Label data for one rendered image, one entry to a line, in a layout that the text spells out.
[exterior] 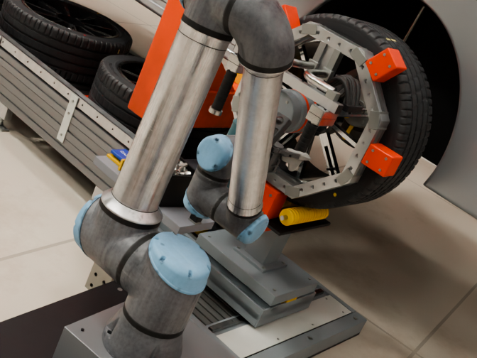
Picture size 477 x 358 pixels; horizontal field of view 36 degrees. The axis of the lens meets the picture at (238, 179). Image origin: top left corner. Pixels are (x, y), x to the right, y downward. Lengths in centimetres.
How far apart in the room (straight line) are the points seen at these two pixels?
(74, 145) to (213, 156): 140
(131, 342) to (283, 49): 72
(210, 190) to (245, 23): 55
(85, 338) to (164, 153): 46
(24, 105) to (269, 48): 209
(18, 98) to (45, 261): 100
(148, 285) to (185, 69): 47
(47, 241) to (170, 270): 129
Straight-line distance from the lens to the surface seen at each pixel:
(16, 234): 277
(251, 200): 172
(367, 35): 239
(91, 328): 174
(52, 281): 258
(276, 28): 144
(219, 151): 179
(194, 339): 185
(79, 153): 310
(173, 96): 153
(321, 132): 248
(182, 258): 158
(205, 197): 184
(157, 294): 158
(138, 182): 161
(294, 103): 225
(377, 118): 226
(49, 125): 325
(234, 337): 254
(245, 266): 267
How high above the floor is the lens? 141
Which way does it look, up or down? 20 degrees down
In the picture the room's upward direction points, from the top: 25 degrees clockwise
